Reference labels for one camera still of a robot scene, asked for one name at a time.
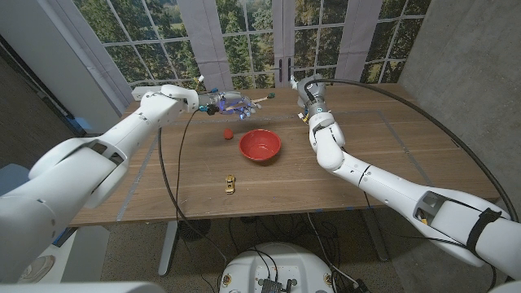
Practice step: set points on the white power strip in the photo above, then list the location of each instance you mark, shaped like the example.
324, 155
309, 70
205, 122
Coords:
140, 93

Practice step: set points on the printed window backdrop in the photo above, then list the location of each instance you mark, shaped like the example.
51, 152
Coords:
203, 40

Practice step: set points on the white robot torso base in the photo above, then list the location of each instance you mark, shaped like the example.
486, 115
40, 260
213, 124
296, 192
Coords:
277, 264

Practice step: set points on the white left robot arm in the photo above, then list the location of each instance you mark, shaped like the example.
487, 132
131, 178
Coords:
102, 163

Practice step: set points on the red bowl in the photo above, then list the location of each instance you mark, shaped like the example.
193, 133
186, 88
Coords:
260, 144

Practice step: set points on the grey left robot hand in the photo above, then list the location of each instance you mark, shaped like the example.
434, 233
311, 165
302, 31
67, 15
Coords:
232, 97

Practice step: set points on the blue chair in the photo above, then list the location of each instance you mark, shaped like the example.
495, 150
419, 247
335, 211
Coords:
10, 173

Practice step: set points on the black round fan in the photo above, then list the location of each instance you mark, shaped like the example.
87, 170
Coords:
194, 230

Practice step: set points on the wooden toothbrush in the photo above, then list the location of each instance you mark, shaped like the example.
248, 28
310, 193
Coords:
262, 98

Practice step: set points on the yellow toy car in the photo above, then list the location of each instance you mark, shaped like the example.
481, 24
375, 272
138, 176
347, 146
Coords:
230, 184

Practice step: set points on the white table leg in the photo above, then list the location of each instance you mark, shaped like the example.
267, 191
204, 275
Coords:
167, 248
376, 236

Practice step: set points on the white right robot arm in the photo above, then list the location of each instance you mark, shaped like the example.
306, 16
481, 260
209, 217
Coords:
407, 191

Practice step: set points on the white shoe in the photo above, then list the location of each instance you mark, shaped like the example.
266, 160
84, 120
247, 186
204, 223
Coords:
36, 268

